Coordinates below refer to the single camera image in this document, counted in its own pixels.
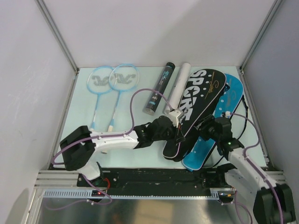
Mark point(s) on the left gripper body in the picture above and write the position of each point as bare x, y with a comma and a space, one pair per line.
171, 135

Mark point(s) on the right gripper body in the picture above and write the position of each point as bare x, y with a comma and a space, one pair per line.
208, 131

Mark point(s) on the blue racket bag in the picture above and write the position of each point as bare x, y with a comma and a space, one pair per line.
230, 100

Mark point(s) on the black shuttlecock tube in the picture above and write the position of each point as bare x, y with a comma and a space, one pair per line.
160, 87

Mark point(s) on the black sport racket bag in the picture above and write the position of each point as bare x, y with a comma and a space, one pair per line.
199, 99

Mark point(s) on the white shuttlecock tube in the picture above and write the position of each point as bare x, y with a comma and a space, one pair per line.
179, 85

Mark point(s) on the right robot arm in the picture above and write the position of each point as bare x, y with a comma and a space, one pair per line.
272, 202

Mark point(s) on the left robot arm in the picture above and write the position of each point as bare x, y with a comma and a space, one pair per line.
79, 147

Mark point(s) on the blue racket right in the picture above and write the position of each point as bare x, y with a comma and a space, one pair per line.
122, 78

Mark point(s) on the blue racket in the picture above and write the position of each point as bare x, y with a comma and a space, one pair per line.
98, 84
122, 78

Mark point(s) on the blue racket left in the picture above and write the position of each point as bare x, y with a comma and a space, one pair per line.
98, 84

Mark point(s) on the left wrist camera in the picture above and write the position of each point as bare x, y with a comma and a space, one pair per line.
175, 115

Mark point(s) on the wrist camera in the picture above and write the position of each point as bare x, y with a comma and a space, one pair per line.
226, 114
175, 115

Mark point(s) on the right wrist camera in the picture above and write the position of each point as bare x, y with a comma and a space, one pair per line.
226, 114

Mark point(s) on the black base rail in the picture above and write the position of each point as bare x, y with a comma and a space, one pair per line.
163, 182

